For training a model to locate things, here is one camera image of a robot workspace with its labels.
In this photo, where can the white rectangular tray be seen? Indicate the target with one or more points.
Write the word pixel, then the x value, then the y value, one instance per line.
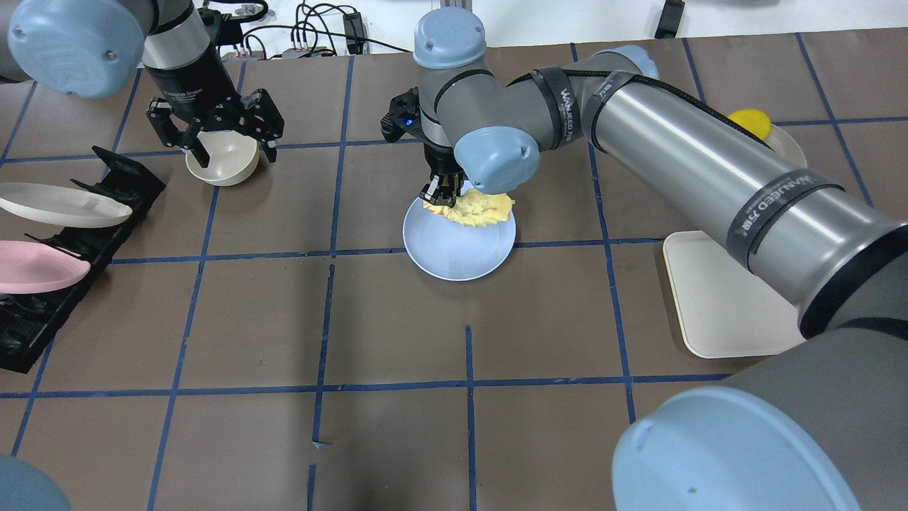
pixel 722 310

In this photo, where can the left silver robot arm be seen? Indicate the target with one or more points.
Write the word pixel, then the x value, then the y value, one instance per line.
pixel 90 49

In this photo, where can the yellow toy bread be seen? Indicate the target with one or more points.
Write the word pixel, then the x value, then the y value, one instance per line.
pixel 475 209

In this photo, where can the black dish rack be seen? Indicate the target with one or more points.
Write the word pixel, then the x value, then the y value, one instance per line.
pixel 30 321

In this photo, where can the yellow toy lemon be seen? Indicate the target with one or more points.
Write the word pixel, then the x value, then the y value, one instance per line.
pixel 753 121

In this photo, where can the pink plate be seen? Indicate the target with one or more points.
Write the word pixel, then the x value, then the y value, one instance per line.
pixel 30 268

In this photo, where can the cream bowl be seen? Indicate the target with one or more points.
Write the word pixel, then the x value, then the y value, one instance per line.
pixel 232 158

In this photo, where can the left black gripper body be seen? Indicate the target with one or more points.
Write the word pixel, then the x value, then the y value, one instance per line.
pixel 190 86

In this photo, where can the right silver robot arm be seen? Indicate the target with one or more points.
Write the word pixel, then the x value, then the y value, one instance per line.
pixel 821 426

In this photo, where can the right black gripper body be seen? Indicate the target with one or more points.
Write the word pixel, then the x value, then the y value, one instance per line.
pixel 438 160

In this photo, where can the blue plate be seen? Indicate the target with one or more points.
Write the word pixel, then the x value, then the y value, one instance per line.
pixel 453 252

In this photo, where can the white round plate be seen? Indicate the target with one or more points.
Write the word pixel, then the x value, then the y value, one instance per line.
pixel 785 145

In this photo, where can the white plate in rack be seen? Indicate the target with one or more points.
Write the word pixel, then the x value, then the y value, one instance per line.
pixel 61 206

